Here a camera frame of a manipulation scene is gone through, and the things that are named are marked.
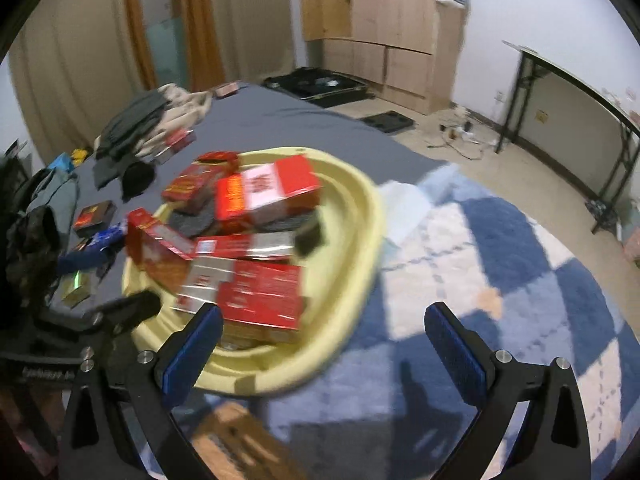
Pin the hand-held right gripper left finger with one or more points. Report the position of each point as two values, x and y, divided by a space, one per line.
192 355

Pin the grey bed sheet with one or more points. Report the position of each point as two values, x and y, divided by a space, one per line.
280 120

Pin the small black and red box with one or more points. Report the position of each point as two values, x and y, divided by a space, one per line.
94 217

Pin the red and silver carton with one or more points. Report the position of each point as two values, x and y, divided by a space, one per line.
260 295

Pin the black foam tray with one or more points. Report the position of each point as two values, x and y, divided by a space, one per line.
387 121

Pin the blue checkered fluffy blanket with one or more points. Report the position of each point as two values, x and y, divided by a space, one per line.
450 320

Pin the dark jacket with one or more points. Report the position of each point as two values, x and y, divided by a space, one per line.
30 250

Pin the white tissue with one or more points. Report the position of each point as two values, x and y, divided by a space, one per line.
407 210

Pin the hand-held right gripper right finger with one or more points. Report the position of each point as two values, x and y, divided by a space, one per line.
452 355

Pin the wall outlet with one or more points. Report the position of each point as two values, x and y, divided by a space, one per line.
540 116

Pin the yellow plastic basin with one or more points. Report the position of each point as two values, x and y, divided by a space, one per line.
345 270

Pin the red carton with gold print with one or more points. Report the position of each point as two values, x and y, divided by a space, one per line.
195 185

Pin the small brown box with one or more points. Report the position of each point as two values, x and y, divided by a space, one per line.
226 90

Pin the black folding table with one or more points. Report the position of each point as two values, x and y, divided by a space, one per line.
565 72

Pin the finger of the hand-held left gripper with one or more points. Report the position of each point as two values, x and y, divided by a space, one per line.
80 260
127 307

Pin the red and white carton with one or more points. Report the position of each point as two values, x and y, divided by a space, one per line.
270 187

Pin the brown cardboard sign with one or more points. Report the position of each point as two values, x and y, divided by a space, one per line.
240 445

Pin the small gold box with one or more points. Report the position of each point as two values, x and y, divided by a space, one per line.
76 289

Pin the beige clothes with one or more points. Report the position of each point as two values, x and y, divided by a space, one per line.
185 110

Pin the beige curtain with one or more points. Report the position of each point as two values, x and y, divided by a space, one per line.
70 75
250 15

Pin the wooden wardrobe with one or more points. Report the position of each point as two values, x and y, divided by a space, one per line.
390 25

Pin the dark checkered cloth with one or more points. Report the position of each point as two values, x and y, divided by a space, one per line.
602 215

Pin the teal jacket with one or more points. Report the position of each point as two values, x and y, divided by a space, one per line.
55 195

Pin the red carton with barcode label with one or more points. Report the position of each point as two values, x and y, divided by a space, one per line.
155 245

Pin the black equipment case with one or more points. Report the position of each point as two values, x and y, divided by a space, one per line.
320 82

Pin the orange curtain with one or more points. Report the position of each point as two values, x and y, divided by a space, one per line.
200 25
140 35

